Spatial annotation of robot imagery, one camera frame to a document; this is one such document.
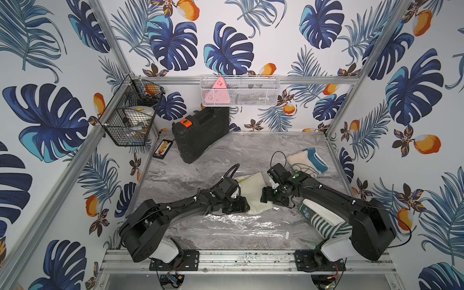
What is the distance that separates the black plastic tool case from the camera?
0.89 meters

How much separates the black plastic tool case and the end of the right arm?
41 cm

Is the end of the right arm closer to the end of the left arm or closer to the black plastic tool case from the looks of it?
the end of the left arm

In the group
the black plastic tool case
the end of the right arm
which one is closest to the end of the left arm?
the end of the right arm
